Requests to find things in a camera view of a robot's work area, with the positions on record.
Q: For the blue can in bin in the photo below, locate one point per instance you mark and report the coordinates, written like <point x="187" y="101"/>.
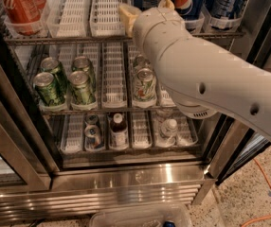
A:
<point x="168" y="223"/>

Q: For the white green can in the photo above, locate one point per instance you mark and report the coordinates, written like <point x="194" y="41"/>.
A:
<point x="144" y="85"/>
<point x="140" y="62"/>

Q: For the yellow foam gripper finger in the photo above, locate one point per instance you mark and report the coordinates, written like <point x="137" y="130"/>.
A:
<point x="166" y="4"/>
<point x="128" y="15"/>

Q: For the middle wire shelf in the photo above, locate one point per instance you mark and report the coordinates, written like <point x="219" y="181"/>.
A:
<point x="71" y="110"/>

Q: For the blue pepsi can middle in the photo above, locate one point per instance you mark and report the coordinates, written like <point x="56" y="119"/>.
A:
<point x="189" y="0"/>

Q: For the green can rear left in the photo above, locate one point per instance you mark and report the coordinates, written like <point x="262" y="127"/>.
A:
<point x="55" y="67"/>

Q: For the blue silver can front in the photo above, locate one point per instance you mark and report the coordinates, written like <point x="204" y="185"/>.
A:
<point x="93" y="140"/>

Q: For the silver can rear bottom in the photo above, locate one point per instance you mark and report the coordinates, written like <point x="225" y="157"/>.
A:
<point x="91" y="119"/>

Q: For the clear water bottle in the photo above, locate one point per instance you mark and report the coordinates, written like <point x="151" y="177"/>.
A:
<point x="167" y="133"/>

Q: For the green can front right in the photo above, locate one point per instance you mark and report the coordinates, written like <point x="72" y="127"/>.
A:
<point x="81" y="88"/>

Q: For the wire shelf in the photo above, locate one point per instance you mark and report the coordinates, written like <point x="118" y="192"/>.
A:
<point x="71" y="110"/>
<point x="108" y="39"/>

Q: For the red coca-cola can front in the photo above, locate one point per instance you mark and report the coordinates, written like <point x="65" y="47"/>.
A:
<point x="24" y="15"/>

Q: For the green can rear right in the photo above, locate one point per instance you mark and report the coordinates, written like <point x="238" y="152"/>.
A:
<point x="83" y="63"/>

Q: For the clear plastic bin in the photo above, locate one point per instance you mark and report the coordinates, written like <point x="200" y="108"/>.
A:
<point x="152" y="215"/>

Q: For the brown bottle white cap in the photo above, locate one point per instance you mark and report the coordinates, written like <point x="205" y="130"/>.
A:
<point x="119" y="132"/>

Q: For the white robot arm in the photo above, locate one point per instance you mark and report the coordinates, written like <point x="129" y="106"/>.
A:
<point x="197" y="71"/>

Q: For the white green can rear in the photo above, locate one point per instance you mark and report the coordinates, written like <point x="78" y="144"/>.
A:
<point x="140" y="62"/>

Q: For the stainless steel fridge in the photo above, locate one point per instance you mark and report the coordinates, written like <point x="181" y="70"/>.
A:
<point x="45" y="170"/>

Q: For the green can front left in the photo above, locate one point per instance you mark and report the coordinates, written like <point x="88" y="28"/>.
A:
<point x="48" y="89"/>

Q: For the top wire shelf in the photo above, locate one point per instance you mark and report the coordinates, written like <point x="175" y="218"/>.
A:
<point x="108" y="39"/>

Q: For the white green can front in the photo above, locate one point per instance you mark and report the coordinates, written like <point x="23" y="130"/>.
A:
<point x="144" y="85"/>

